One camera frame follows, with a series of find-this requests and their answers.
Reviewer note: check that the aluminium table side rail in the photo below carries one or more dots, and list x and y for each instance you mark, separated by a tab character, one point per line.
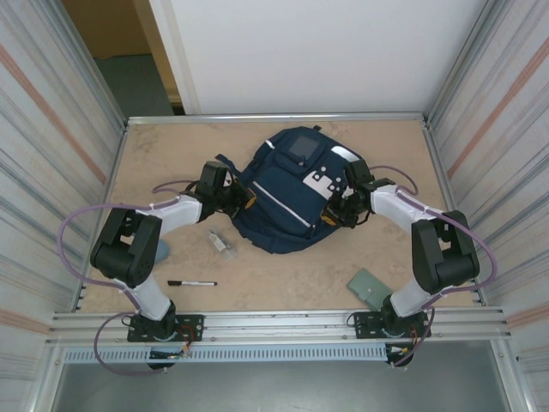
114	171
441	171

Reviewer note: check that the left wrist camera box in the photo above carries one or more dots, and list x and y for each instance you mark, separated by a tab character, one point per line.
233	180

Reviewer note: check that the aluminium table end rail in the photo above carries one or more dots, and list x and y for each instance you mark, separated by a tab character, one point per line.
364	116

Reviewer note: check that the black and white marker pen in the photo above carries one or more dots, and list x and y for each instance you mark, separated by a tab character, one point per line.
193	283

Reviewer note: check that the grey metal shelf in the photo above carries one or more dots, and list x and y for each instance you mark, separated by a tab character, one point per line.
279	390

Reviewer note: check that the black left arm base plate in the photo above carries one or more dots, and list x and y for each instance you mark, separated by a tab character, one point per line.
191	328

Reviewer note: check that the clear plastic pencil case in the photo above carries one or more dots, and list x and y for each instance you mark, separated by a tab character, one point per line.
221	244

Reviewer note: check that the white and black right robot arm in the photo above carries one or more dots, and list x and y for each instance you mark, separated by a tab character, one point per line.
442	253

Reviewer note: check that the pale green wallet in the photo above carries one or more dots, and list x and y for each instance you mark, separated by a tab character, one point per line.
369	287

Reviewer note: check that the navy blue student backpack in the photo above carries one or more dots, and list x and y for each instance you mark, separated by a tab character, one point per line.
283	201

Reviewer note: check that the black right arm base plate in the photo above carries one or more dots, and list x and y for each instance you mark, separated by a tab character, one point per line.
366	326

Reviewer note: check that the aluminium frame post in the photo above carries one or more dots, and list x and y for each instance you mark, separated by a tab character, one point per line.
446	86
112	103

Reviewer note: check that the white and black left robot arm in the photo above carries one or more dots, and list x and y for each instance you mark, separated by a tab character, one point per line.
141	274

